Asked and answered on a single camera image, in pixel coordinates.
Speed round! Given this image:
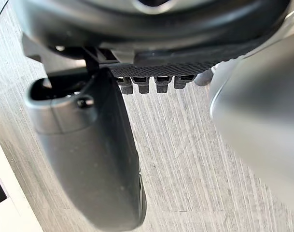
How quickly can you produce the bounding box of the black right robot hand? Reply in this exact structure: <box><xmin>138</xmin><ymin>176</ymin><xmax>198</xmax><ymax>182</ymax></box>
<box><xmin>11</xmin><ymin>0</ymin><xmax>291</xmax><ymax>232</ymax></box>

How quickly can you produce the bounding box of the white cabinet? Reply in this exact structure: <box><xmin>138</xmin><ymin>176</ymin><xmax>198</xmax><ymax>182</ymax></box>
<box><xmin>0</xmin><ymin>129</ymin><xmax>45</xmax><ymax>232</ymax></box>

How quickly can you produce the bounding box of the silver robot leg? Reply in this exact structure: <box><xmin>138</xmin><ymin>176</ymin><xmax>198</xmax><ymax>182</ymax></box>
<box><xmin>194</xmin><ymin>7</ymin><xmax>294</xmax><ymax>232</ymax></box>

